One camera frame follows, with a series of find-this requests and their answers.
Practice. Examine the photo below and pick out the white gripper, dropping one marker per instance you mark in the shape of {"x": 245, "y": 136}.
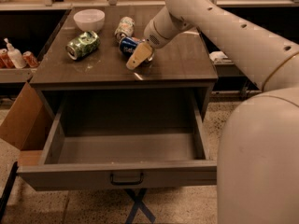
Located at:
{"x": 152, "y": 33}

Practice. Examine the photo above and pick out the blue pepsi can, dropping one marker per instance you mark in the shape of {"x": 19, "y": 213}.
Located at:
{"x": 128, "y": 44}

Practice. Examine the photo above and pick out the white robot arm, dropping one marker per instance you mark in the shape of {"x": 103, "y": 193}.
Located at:
{"x": 258, "y": 157}

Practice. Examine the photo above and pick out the pale green soda can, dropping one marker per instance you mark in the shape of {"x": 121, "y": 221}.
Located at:
{"x": 125, "y": 28}

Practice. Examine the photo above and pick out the grey cabinet counter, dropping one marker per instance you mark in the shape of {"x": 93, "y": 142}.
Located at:
{"x": 183, "y": 62}

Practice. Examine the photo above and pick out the crushed green soda can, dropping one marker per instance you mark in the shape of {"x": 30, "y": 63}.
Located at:
{"x": 82, "y": 45}

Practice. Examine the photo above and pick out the grey open drawer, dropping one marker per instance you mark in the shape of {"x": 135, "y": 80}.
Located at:
{"x": 159, "y": 135}

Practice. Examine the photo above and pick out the red soda can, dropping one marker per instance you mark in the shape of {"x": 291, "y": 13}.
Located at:
{"x": 30, "y": 59}

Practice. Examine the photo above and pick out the red can at edge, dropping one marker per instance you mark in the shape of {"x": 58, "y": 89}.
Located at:
{"x": 5, "y": 60}

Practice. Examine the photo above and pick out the white bowl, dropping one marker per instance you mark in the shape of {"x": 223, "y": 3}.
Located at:
{"x": 89, "y": 20}

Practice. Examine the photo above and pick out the white folded cloth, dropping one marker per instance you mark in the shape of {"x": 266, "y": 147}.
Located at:
{"x": 219, "y": 57}

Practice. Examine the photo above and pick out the brown cardboard box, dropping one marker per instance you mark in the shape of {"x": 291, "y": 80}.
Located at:
{"x": 26, "y": 126}

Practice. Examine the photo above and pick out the black bar left edge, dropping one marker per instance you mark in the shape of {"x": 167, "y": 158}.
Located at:
{"x": 7, "y": 189}

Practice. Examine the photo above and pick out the black drawer handle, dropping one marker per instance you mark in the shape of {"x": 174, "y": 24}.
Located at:
{"x": 126, "y": 179}

